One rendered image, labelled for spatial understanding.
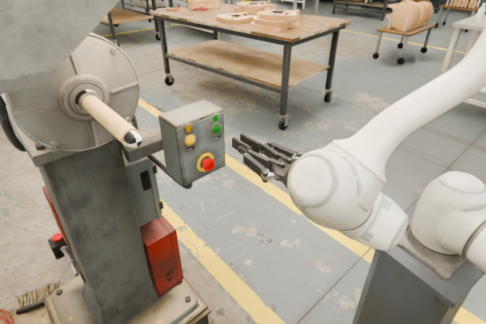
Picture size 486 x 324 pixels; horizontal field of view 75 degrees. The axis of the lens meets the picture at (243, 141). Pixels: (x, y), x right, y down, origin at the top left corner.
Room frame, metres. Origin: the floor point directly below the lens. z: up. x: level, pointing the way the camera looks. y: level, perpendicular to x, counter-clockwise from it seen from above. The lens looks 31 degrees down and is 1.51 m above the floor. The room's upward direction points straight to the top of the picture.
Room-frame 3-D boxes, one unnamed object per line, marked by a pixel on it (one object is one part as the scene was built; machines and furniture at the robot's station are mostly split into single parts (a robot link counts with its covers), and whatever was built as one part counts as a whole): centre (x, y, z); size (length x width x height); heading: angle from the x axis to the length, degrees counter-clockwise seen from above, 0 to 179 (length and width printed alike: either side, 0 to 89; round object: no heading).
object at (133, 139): (0.43, 0.17, 1.25); 0.02 x 0.02 x 0.02; 42
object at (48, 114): (0.75, 0.44, 1.25); 0.41 x 0.27 x 0.26; 42
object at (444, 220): (0.68, -0.60, 0.87); 0.18 x 0.16 x 0.22; 26
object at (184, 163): (0.84, 0.21, 0.99); 0.24 x 0.21 x 0.26; 42
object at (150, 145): (0.80, 0.25, 1.02); 0.19 x 0.04 x 0.04; 132
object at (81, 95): (0.58, 0.31, 1.25); 0.05 x 0.02 x 0.05; 132
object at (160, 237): (0.90, 0.37, 0.49); 0.25 x 0.12 x 0.37; 42
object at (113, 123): (0.51, 0.24, 1.25); 0.18 x 0.03 x 0.03; 42
